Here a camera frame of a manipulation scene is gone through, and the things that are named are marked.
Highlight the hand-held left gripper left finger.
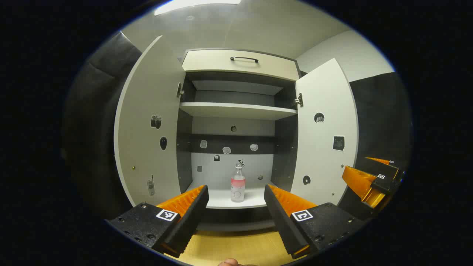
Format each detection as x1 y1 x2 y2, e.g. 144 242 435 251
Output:
105 185 210 258

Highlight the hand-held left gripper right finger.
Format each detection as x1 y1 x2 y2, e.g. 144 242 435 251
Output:
264 184 366 260

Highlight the clear bottle with pink label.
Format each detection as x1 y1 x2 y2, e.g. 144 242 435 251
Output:
230 160 246 203

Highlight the white cabinet shelf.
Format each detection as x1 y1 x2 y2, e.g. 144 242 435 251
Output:
179 102 298 121
184 181 276 209

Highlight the white cabinet drawer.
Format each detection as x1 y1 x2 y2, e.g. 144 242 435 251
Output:
182 49 300 82

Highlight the black backdrop cloth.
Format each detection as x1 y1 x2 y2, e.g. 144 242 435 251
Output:
61 31 414 222

